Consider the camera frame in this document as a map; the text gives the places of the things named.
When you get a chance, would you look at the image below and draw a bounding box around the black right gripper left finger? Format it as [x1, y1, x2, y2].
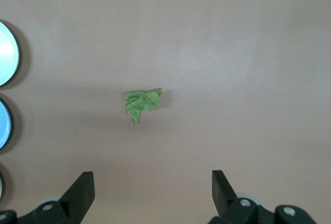
[18, 171, 95, 224]

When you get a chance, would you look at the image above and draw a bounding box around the green lettuce leaf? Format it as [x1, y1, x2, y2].
[123, 87, 164, 125]

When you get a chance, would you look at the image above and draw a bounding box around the blue plate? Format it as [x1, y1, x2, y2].
[0, 99, 13, 150]

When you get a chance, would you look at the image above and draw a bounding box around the pale green plate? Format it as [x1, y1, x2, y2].
[0, 20, 21, 87]

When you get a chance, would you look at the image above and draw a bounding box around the beige plate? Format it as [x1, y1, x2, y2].
[0, 168, 6, 201]

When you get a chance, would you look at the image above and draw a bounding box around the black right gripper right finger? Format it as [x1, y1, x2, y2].
[208, 169, 276, 224]

